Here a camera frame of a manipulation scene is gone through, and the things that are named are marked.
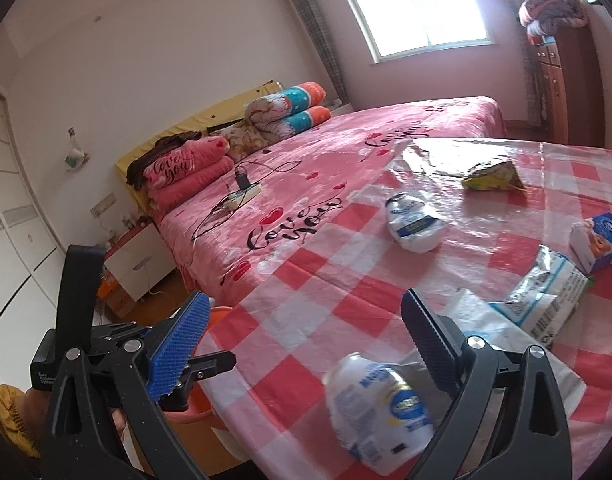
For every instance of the silver foil bag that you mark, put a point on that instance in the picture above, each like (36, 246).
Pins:
(545, 295)

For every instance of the person's left hand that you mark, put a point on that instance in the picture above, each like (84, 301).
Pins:
(36, 410)

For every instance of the folded pink fleece blanket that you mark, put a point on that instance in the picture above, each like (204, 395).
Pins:
(196, 185)
(186, 160)

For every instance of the folded pink grey blankets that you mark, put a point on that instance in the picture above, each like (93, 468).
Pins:
(553, 10)

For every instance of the white round pouch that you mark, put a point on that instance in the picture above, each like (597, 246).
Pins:
(366, 400)

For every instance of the person's left forearm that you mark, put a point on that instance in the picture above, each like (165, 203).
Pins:
(6, 410)

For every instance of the bright window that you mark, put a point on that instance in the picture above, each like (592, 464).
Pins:
(415, 5)

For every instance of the white power strip with charger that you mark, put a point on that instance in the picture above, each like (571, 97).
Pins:
(273, 166)

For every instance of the white red nightstand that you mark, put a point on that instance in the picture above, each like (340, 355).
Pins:
(136, 265)

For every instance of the white wall outlet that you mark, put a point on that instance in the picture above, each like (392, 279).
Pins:
(103, 206)

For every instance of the brown wooden cabinet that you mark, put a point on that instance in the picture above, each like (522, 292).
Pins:
(570, 85)

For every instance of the orange storage box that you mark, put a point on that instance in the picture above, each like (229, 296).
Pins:
(108, 292)

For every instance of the hanging wall ornament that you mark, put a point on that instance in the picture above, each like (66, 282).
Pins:
(76, 157)

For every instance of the pink heart print blanket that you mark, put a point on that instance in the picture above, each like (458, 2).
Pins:
(311, 195)

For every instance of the white wardrobe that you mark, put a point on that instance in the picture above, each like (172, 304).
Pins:
(16, 210)

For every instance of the yellow snack bag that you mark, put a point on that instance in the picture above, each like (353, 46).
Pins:
(493, 177)

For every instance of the red checkered plastic tablecloth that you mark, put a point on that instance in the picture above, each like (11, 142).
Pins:
(336, 280)

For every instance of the orange plastic basin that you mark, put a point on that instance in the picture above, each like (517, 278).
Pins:
(218, 327)

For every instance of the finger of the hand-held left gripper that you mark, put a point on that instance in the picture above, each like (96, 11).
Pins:
(178, 395)
(213, 362)

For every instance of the yellow brown floral pillow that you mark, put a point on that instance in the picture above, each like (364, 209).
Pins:
(241, 140)

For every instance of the grey plaid curtain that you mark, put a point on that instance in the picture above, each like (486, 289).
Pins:
(321, 45)
(528, 75)

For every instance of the dark brown fuzzy cloth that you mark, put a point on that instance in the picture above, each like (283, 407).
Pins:
(156, 147)

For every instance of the yellow headboard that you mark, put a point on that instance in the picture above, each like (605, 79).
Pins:
(196, 122)

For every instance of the blue white tissue pack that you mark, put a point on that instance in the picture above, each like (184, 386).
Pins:
(598, 240)

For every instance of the teal orange bolster pillow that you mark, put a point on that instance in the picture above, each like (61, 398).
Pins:
(306, 94)
(311, 117)

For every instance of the white red floral quilt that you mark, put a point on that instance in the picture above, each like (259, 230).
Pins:
(266, 112)

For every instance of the black charger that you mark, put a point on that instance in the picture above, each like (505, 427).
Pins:
(242, 180)

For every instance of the crushed white plastic bottle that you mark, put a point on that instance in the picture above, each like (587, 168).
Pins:
(410, 225)

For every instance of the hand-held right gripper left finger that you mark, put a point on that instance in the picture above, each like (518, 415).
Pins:
(178, 345)

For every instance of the white plastic mailer bag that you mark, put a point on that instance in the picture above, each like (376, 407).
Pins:
(485, 327)

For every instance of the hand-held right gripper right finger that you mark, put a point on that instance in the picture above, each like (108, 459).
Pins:
(430, 340)

